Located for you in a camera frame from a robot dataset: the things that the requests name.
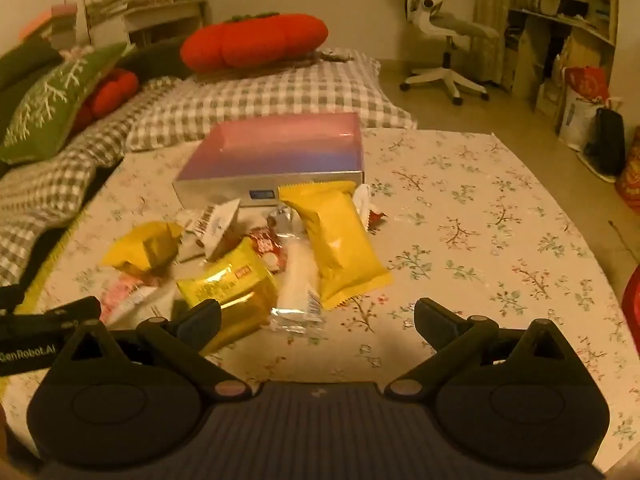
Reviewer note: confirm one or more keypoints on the wooden shelf unit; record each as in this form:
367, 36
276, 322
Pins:
544, 37

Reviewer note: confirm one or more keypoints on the green snowflake pillow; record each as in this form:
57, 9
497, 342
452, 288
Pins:
44, 119

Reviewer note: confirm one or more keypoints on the small red tomato cushion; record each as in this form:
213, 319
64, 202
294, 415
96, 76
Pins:
115, 89

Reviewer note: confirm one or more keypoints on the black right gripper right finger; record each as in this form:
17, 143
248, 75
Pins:
515, 399

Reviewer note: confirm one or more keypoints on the white red snack wrapper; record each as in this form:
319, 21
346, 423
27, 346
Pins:
370, 215

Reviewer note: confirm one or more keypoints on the red white candy packet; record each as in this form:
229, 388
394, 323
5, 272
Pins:
268, 247

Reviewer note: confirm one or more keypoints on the large red tomato cushion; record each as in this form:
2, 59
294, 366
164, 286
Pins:
253, 42

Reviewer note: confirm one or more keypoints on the white bookshelf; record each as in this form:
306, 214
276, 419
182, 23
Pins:
135, 5

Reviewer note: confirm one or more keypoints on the gold foil snack packet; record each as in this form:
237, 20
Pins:
243, 287

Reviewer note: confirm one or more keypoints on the white printed sack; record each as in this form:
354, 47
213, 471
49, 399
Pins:
578, 121

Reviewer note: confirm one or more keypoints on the red printed bag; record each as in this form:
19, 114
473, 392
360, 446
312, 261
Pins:
588, 82

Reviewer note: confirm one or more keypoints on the black bag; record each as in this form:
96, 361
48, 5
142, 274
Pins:
606, 152

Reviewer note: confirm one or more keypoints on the dark green sofa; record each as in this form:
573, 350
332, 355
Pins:
24, 65

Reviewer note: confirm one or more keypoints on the white triangular snack packet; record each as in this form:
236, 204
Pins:
213, 232

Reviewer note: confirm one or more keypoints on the large yellow snack packet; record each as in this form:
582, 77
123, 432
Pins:
347, 263

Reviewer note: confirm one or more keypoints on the grey checked blanket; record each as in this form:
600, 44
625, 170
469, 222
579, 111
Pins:
45, 196

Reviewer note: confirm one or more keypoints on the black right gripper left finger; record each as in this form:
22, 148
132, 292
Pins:
121, 399

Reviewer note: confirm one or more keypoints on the floral tablecloth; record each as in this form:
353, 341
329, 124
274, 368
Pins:
468, 225

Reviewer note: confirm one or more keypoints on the white wafer snack packet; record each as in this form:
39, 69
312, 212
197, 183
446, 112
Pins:
298, 309

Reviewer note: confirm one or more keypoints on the pink white snack packet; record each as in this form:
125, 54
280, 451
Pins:
124, 295

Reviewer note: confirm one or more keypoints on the white office chair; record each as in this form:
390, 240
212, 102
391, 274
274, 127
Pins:
432, 21

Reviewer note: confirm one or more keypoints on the pink silver storage box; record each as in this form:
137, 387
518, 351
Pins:
249, 160

